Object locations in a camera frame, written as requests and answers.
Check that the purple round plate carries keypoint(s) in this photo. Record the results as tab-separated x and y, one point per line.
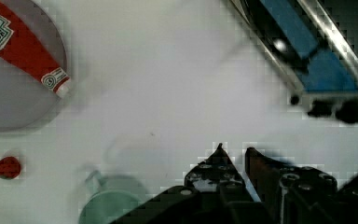
24	100

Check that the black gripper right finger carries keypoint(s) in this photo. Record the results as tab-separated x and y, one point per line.
291	194

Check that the red ketchup bottle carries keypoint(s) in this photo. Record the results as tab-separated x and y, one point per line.
20	47

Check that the toy strawberry near plate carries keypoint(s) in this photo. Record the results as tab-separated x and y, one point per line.
10	168

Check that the black toaster oven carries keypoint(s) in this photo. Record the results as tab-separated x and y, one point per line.
313	44

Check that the green measuring cup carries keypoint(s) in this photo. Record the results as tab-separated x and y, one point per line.
111	197

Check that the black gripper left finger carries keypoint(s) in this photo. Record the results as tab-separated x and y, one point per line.
220	187

